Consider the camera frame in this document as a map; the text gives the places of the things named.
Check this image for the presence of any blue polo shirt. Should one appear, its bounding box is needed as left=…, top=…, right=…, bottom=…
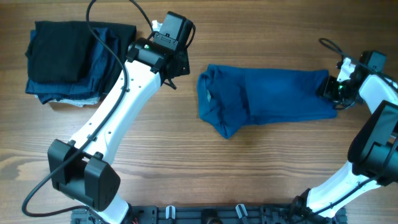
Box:
left=197, top=64, right=337, bottom=139

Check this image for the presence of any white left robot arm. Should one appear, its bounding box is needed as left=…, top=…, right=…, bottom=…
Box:
left=47, top=35, right=190, bottom=223

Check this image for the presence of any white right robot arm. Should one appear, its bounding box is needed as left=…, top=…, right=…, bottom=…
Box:
left=289, top=75, right=397, bottom=223

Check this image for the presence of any navy folded garment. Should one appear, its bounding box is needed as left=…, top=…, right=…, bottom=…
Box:
left=25, top=27, right=121, bottom=105

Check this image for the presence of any white folded garment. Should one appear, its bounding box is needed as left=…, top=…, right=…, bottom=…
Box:
left=35, top=94, right=100, bottom=107

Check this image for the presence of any black folded garment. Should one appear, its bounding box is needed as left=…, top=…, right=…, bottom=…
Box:
left=25, top=21, right=137, bottom=95

